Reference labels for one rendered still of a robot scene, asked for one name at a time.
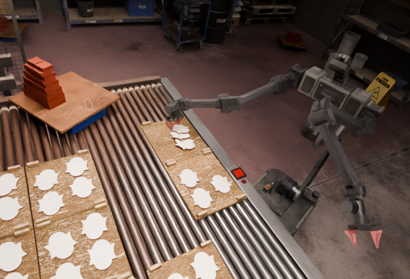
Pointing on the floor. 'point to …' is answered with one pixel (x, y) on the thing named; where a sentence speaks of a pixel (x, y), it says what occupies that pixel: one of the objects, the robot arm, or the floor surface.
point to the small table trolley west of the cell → (182, 21)
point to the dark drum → (216, 14)
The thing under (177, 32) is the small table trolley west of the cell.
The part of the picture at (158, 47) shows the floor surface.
